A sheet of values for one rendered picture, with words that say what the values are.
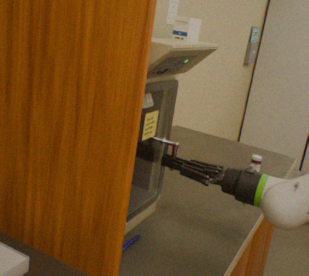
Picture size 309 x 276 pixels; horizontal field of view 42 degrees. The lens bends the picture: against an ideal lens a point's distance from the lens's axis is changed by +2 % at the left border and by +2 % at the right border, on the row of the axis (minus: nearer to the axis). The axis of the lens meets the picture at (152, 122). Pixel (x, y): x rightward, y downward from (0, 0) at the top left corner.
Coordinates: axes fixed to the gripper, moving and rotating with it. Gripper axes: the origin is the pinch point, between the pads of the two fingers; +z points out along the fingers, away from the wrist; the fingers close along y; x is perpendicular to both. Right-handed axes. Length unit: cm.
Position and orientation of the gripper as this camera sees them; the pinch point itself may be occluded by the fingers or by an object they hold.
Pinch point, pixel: (173, 162)
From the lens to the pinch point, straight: 122.6
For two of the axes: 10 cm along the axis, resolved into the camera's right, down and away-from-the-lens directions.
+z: -8.7, -2.5, 4.2
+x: -1.4, 9.5, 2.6
